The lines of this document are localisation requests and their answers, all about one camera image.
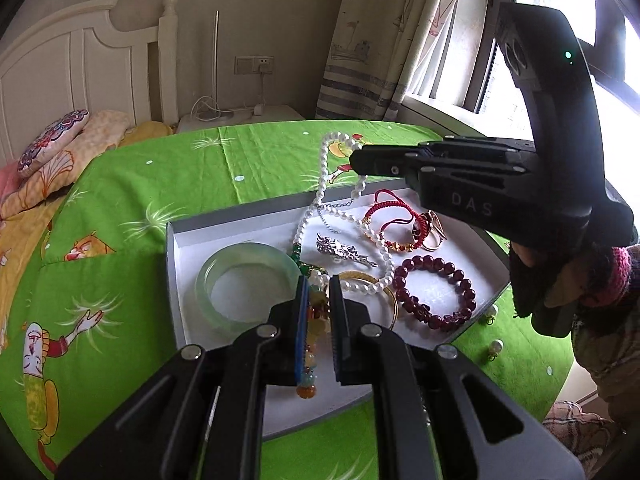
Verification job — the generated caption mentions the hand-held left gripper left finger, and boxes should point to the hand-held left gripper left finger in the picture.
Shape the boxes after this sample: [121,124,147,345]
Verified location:
[55,275,311,480]

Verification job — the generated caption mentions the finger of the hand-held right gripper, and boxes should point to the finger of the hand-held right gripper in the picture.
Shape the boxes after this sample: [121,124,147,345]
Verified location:
[419,135,539,157]
[349,145,539,184]

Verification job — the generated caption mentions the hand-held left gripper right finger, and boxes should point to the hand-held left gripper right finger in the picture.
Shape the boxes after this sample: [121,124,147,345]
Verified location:
[327,277,586,480]

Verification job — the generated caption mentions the multicolour stone bead bracelet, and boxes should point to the multicolour stone bead bracelet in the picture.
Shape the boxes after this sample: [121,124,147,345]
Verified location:
[292,245,333,401]

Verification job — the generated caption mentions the red string bracelet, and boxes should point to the red string bracelet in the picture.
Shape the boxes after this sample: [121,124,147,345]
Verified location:
[360,189,431,254]

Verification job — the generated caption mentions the white pearl necklace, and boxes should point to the white pearl necklace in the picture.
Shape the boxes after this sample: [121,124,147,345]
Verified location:
[292,131,397,297]

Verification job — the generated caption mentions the gold bangle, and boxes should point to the gold bangle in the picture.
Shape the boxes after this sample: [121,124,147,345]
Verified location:
[327,271,401,333]

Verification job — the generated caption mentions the black flower gold ring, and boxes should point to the black flower gold ring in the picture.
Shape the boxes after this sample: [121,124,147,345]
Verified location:
[410,210,452,252]

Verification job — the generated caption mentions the silver brooch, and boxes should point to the silver brooch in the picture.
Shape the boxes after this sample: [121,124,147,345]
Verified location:
[315,232,379,268]

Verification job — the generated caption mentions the pale green jade bangle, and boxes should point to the pale green jade bangle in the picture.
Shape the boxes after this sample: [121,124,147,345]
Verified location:
[195,242,301,333]

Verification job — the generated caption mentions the grey jewellery tray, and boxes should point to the grey jewellery tray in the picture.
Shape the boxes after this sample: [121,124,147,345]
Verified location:
[165,180,513,438]

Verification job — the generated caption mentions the dark red bead bracelet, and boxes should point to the dark red bead bracelet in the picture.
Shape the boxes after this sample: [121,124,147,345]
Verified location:
[392,255,476,331]

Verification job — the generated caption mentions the person's right forearm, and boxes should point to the person's right forearm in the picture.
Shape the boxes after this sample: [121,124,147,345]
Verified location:
[570,244,640,411]

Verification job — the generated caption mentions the person's right hand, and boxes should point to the person's right hand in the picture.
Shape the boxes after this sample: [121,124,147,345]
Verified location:
[508,241,614,337]

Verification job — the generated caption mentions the white nightstand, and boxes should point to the white nightstand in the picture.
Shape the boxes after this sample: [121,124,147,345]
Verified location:
[177,105,306,134]

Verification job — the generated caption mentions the striped print curtain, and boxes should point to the striped print curtain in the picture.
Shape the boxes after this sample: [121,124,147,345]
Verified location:
[315,0,496,122]

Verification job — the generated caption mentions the green cartoon print bedsheet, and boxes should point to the green cartoon print bedsheet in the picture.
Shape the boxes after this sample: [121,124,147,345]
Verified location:
[0,120,576,480]

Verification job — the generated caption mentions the white lamp pole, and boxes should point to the white lamp pole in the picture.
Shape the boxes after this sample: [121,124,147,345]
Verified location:
[212,10,224,112]

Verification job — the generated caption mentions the plaid cloth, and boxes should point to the plaid cloth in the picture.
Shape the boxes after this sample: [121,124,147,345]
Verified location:
[542,400,627,480]

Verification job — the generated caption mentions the yellow pillow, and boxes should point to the yellow pillow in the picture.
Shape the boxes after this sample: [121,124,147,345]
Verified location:
[0,110,132,221]

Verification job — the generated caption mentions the white wooden headboard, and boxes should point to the white wooden headboard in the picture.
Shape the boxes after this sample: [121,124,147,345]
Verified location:
[0,0,181,166]

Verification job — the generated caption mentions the embroidered pillow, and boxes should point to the embroidered pillow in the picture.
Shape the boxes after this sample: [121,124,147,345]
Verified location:
[17,109,91,178]

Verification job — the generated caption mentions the pink floral quilt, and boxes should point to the pink floral quilt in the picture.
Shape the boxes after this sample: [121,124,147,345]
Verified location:
[0,165,22,202]

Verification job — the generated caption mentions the wall socket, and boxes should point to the wall socket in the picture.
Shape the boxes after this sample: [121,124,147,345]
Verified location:
[235,56,275,75]

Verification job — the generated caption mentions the white charging cable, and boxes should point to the white charging cable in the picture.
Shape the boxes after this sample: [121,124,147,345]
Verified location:
[192,71,267,122]

